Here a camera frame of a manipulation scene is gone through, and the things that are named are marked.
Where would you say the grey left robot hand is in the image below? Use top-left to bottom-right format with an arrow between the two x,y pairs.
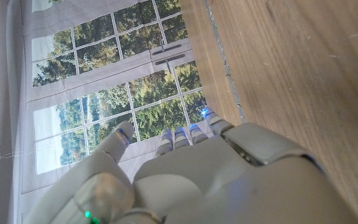
23,107 -> 358,224

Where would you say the printed window backdrop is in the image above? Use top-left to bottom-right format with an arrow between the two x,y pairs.
0,0 -> 214,224

